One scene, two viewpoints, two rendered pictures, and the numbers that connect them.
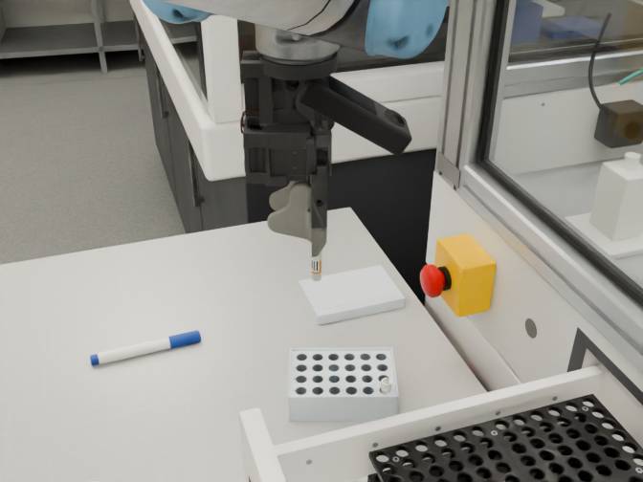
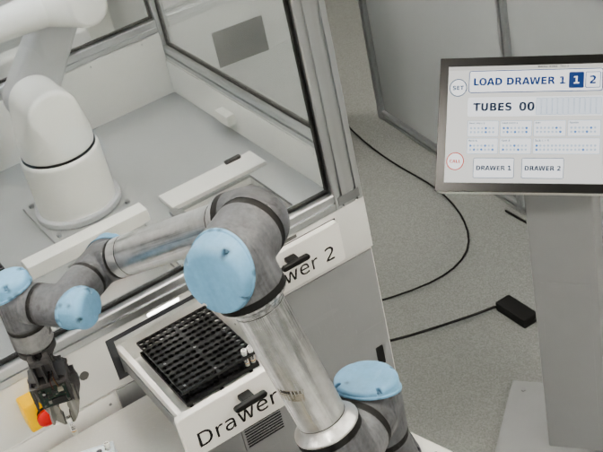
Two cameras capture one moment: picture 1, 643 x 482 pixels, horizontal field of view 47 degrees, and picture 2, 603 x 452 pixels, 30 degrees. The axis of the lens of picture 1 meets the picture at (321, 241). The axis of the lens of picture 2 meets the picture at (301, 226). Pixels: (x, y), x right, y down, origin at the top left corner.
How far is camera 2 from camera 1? 2.03 m
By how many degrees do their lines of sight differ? 78
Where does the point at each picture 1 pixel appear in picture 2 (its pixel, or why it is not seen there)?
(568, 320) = (100, 345)
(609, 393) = (126, 346)
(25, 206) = not seen: outside the picture
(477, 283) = not seen: hidden behind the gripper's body
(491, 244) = not seen: hidden behind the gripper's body
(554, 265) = (75, 340)
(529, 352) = (90, 384)
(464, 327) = (43, 439)
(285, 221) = (75, 407)
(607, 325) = (117, 322)
